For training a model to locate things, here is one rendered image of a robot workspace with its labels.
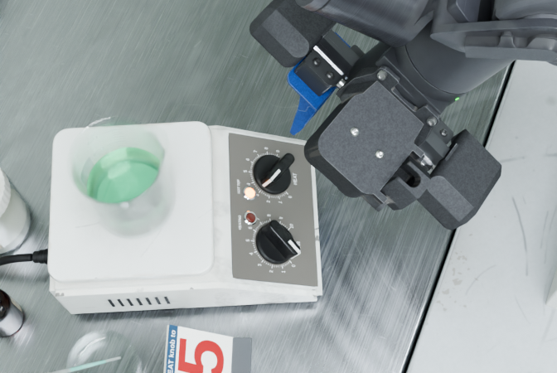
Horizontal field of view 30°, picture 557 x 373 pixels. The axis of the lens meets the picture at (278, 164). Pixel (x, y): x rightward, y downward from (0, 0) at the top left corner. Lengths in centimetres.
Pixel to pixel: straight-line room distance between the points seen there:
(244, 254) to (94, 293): 11
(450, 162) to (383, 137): 7
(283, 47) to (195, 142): 16
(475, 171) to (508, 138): 21
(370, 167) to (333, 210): 24
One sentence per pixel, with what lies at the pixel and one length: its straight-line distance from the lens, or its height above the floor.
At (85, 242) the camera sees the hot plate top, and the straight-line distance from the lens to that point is 76.
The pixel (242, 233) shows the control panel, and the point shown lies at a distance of 78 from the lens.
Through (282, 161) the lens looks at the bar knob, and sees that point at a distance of 79.
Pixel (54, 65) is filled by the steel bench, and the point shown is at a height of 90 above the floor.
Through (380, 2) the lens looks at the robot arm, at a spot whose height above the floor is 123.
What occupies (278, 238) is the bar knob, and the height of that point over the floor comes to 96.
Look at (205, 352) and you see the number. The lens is 80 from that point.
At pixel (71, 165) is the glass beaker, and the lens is 70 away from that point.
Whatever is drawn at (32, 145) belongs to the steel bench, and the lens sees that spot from 90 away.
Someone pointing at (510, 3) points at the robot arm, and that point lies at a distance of 53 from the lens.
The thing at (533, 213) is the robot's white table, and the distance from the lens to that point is 86.
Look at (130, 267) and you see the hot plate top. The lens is 75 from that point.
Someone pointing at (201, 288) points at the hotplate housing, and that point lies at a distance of 76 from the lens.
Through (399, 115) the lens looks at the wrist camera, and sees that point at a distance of 62.
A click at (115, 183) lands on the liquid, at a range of 74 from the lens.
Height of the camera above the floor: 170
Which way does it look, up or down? 68 degrees down
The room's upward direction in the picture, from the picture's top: 6 degrees counter-clockwise
